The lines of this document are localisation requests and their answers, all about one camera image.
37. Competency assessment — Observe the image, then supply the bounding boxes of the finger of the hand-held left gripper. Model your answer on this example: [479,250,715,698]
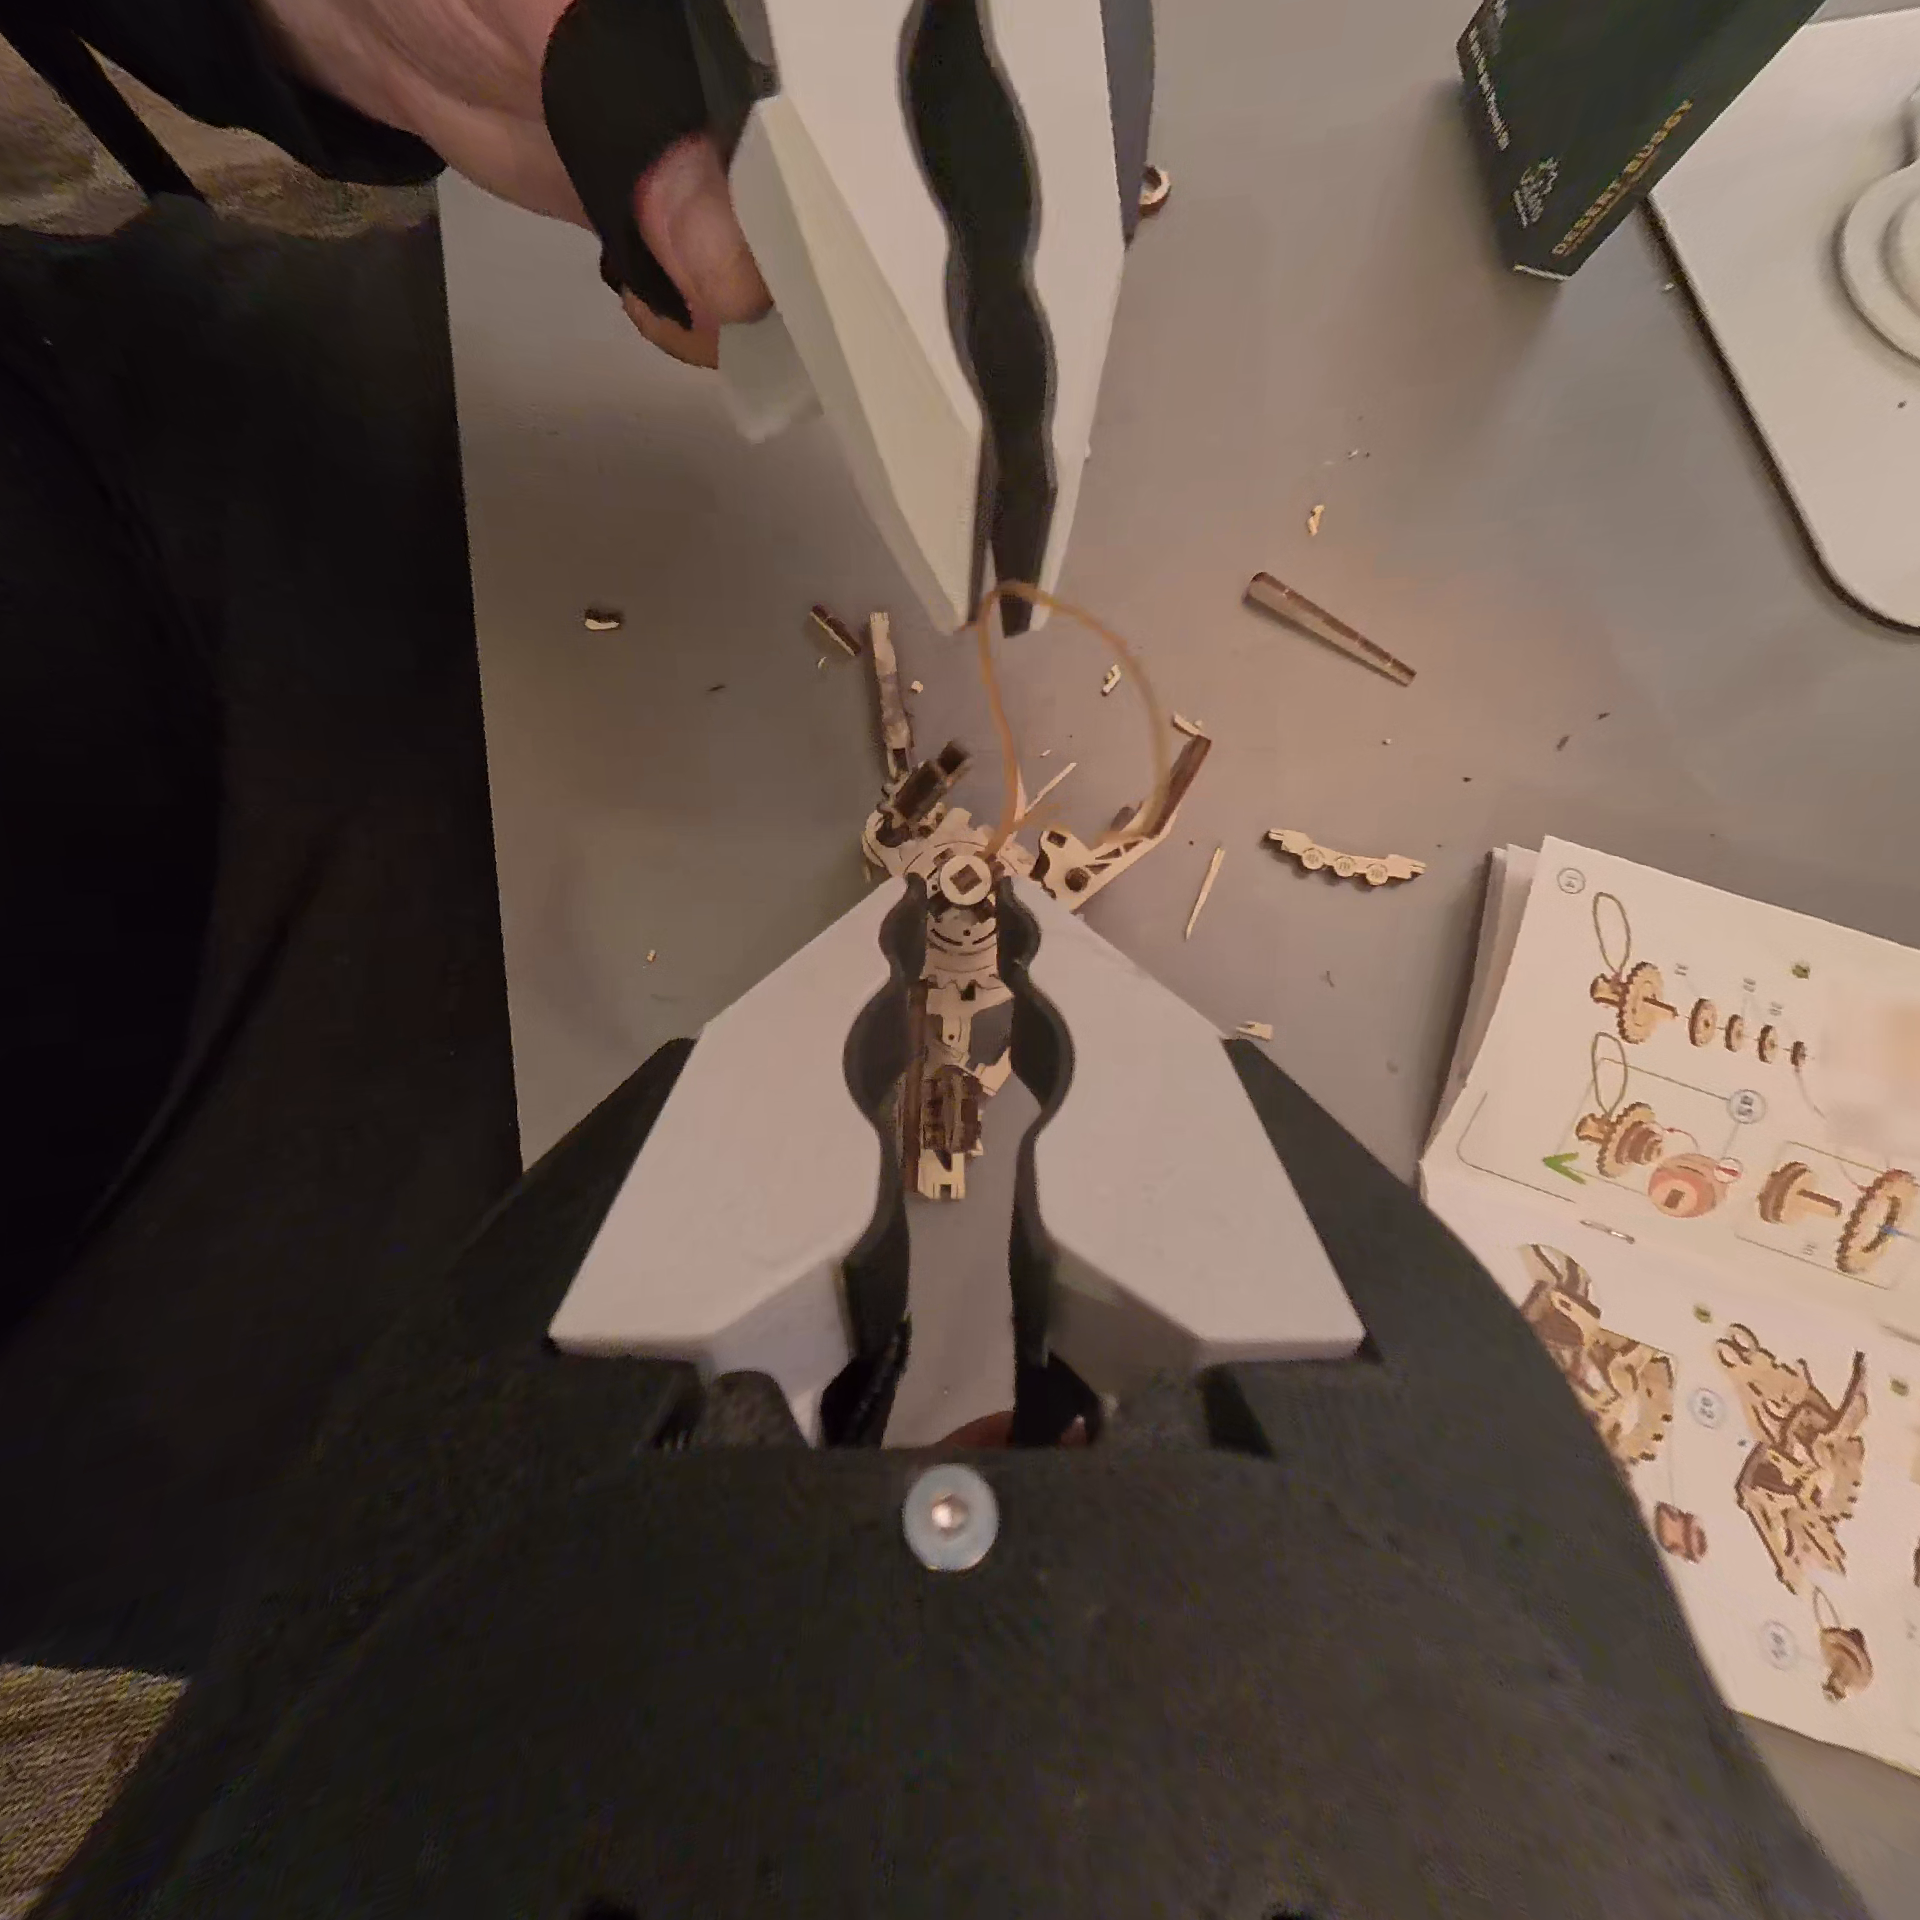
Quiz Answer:
[972,0,1162,644]
[721,0,999,639]

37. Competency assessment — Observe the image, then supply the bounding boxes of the white book stand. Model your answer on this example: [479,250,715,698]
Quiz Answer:
[1651,0,1920,634]

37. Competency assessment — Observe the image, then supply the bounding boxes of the dark model kit box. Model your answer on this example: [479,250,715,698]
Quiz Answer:
[1456,0,1824,279]

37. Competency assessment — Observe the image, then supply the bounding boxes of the wooden wedge stick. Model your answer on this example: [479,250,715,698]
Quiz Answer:
[1242,570,1419,687]

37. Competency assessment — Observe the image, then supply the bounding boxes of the person's left forearm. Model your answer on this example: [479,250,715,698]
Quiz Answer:
[152,0,443,194]

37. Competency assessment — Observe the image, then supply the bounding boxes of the curved toothed wooden piece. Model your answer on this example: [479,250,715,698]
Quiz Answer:
[1265,828,1427,887]

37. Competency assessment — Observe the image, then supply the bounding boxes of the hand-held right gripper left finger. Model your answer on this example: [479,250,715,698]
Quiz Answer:
[552,878,932,1407]

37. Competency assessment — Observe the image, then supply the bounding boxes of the person's left hand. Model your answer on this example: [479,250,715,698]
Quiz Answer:
[257,0,777,367]

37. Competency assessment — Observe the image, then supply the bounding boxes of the wooden gear axle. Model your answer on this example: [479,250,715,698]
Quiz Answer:
[915,837,1016,975]

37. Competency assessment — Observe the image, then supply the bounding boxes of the tan rubber band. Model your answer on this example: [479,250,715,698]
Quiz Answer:
[972,583,1175,880]

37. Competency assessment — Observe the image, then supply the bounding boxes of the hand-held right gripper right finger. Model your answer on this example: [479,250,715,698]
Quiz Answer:
[994,883,1368,1373]

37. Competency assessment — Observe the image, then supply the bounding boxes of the instruction booklet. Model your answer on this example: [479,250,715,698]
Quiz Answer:
[1417,834,1920,1765]

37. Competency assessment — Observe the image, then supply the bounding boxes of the wooden model chassis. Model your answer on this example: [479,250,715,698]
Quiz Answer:
[858,608,1216,1203]

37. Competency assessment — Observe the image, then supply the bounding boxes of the scattered wooden scraps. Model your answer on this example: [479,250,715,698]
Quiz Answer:
[576,503,1613,1052]

